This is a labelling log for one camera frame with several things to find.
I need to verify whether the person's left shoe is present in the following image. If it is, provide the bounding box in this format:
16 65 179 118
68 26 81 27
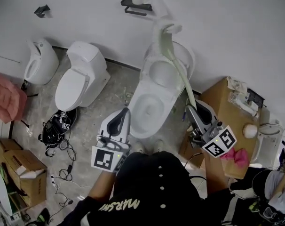
133 140 147 154

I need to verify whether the white toilet bowl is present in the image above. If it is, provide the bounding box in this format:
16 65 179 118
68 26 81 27
127 40 196 139

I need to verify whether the person's right forearm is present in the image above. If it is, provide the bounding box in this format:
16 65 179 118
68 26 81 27
203 149 230 201

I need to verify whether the large brown cardboard box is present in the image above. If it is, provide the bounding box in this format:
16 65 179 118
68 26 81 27
178 76 270 180

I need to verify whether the white closed-lid toilet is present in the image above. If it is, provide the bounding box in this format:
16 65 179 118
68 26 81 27
54 40 111 112

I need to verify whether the white fluffy ball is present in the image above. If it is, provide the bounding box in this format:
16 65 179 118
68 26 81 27
243 123 259 139

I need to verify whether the black flat bracket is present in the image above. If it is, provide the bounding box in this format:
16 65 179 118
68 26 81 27
246 88 266 108

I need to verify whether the black wall hook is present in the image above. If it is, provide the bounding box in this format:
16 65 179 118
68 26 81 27
34 4 51 18

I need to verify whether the white curved panel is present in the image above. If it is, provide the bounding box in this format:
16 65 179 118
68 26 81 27
0 169 14 222

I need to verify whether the person's left forearm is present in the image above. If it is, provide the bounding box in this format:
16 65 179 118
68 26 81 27
87 170 118 202

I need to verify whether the white toilet with seat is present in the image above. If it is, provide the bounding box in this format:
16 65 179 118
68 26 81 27
251 119 285 165

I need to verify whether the black and grey bag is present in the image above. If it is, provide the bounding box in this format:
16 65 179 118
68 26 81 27
229 166 285 226

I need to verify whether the black bag with gear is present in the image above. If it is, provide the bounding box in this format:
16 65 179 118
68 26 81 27
38 108 78 151

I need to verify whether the white plastic fittings bag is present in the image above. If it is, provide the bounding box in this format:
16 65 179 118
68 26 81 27
227 76 262 120

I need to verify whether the black floor cable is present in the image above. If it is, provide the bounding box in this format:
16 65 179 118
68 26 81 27
49 135 78 218

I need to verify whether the white urinal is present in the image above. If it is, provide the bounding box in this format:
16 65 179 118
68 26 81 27
24 38 60 86

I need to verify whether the pink cloth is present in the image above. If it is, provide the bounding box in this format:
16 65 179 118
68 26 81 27
220 148 249 168

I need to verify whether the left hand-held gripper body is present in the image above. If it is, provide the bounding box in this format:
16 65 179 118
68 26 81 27
91 132 132 173

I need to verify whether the pale green toilet brush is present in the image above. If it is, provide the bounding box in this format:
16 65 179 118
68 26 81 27
154 23 197 107

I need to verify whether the person's shoe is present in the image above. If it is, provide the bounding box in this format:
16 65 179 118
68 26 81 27
133 140 147 154
152 139 165 153

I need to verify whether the black toilet paper holder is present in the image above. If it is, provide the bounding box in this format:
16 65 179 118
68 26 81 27
120 0 153 16

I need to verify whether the person's right shoe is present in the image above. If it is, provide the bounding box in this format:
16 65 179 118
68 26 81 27
152 139 165 153

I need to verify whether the person's black shirt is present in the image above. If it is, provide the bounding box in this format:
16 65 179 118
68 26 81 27
61 150 237 226

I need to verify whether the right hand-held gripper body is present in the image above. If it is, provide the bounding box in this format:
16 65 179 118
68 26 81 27
189 119 238 159

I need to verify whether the pink cushioned chair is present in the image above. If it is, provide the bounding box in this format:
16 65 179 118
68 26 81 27
0 72 28 124

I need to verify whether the open cardboard box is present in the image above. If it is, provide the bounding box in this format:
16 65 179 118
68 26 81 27
0 137 48 209

